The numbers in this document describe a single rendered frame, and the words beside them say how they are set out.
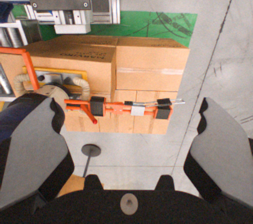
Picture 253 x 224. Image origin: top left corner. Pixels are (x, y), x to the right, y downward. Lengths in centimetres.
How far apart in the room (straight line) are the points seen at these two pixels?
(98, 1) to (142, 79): 79
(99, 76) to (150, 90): 64
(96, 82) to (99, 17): 79
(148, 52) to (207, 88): 127
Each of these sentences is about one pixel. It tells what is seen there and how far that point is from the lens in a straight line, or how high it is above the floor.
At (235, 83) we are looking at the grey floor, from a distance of 235.
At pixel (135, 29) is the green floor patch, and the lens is 164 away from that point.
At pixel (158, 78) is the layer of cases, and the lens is 122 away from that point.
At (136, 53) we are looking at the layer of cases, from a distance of 112.
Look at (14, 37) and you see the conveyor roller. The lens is 140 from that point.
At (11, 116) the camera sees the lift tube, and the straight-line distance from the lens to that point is 59.
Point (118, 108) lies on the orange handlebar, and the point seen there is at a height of 109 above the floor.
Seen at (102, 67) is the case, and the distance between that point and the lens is 74.
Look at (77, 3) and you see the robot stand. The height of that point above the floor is 104.
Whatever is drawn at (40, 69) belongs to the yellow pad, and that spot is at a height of 97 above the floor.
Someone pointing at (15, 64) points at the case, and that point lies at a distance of 94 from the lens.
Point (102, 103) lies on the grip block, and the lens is 66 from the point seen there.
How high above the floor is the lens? 163
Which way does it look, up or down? 58 degrees down
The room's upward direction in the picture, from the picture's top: 179 degrees counter-clockwise
